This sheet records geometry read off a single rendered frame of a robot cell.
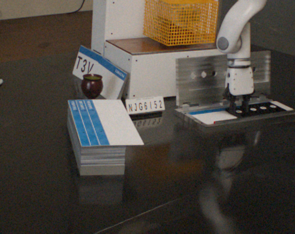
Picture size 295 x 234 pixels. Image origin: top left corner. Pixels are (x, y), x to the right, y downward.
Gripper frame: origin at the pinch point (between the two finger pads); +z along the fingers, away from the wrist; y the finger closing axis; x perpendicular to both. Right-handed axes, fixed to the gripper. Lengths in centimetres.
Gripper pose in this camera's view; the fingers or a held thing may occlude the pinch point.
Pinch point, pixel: (239, 107)
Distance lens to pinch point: 242.8
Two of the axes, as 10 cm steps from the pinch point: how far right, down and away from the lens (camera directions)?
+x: -5.0, -1.3, 8.5
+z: 0.3, 9.8, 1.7
